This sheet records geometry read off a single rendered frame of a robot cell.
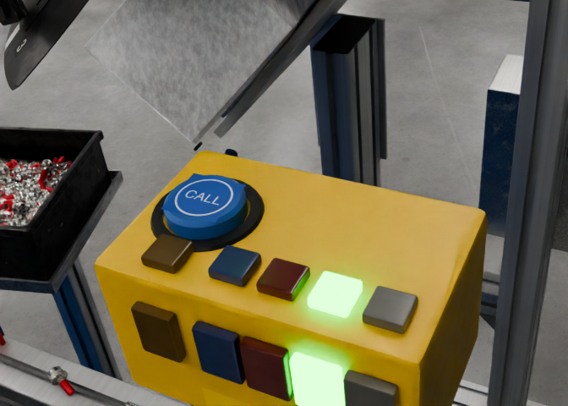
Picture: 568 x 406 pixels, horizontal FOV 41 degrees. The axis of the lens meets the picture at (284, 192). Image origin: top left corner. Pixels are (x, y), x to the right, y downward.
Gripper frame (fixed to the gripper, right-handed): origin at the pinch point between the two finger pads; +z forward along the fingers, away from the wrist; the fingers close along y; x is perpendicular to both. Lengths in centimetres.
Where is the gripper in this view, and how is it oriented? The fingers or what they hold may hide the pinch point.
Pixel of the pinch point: (6, 3)
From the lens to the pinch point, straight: 87.9
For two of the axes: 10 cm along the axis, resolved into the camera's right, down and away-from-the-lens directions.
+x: -8.2, 0.3, 5.7
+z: 3.6, 8.0, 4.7
